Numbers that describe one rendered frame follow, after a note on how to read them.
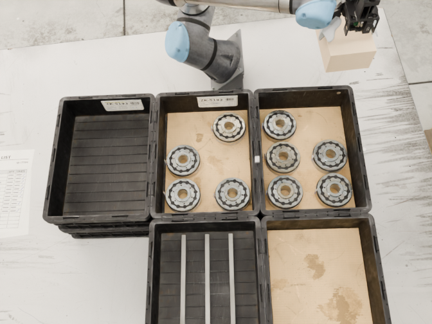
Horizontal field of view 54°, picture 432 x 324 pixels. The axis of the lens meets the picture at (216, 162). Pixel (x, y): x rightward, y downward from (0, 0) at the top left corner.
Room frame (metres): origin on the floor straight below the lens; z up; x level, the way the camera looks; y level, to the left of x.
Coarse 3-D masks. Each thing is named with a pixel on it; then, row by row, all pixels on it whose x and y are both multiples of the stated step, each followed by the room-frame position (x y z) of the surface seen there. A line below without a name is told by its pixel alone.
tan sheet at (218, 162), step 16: (176, 112) 0.71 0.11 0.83; (192, 112) 0.70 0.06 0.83; (208, 112) 0.70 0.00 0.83; (224, 112) 0.69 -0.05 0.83; (240, 112) 0.68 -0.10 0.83; (176, 128) 0.66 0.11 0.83; (192, 128) 0.65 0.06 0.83; (208, 128) 0.64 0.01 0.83; (176, 144) 0.60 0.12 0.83; (192, 144) 0.59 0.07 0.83; (208, 144) 0.58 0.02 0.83; (240, 144) 0.57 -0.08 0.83; (208, 160) 0.53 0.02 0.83; (224, 160) 0.52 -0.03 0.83; (240, 160) 0.52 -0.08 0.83; (208, 176) 0.48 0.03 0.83; (224, 176) 0.47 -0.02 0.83; (240, 176) 0.46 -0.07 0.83; (208, 192) 0.42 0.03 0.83; (208, 208) 0.37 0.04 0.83
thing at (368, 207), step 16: (256, 96) 0.67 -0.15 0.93; (352, 96) 0.63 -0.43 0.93; (256, 112) 0.62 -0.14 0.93; (352, 112) 0.58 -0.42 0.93; (256, 128) 0.57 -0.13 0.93; (256, 144) 0.52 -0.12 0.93; (368, 192) 0.33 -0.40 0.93; (320, 208) 0.30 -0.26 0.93; (336, 208) 0.30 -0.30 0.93; (352, 208) 0.29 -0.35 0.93; (368, 208) 0.29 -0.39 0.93
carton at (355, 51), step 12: (336, 36) 0.71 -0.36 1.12; (348, 36) 0.71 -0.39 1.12; (360, 36) 0.70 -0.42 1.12; (324, 48) 0.70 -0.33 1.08; (336, 48) 0.67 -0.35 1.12; (348, 48) 0.67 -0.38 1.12; (360, 48) 0.66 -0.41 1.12; (372, 48) 0.66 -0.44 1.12; (324, 60) 0.68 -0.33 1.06; (336, 60) 0.65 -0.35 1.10; (348, 60) 0.65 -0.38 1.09; (360, 60) 0.65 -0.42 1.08
